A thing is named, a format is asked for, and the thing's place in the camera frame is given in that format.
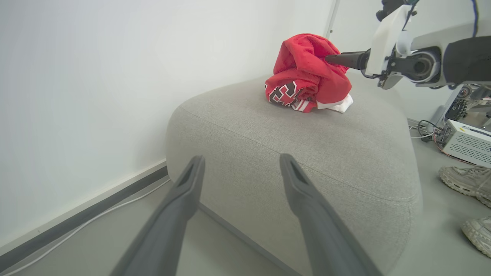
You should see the black baseboard strip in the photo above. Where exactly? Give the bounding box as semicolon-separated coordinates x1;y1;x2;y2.
0;165;170;273

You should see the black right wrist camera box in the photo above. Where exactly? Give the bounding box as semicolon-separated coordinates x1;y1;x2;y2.
376;0;408;22

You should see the red basketball jersey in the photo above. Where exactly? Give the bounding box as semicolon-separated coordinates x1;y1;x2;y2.
264;33;354;114

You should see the black coiled floor cable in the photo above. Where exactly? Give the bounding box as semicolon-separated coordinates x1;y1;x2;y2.
417;120;446;143

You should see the grey equipment frame with electronics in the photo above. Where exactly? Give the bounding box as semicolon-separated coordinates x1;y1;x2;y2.
431;84;491;130

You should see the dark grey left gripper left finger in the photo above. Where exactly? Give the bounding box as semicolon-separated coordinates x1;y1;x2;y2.
109;155;206;276

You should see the white vertical rail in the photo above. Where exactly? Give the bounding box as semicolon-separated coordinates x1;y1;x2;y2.
324;0;341;39

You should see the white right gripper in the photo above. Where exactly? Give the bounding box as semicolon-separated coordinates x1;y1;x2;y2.
325;4;443;91

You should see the white perforated electronics box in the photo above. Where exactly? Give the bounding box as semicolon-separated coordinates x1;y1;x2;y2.
441;119;491;169

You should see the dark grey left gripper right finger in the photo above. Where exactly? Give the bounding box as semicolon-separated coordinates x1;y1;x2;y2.
279;153;384;276

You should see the white floor cable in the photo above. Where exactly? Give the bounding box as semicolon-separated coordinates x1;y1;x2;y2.
0;178;172;276

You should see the grey fabric seat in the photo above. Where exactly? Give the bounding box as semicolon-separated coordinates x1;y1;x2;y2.
165;72;423;276

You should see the blue cable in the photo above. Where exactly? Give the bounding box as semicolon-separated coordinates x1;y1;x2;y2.
471;0;481;28

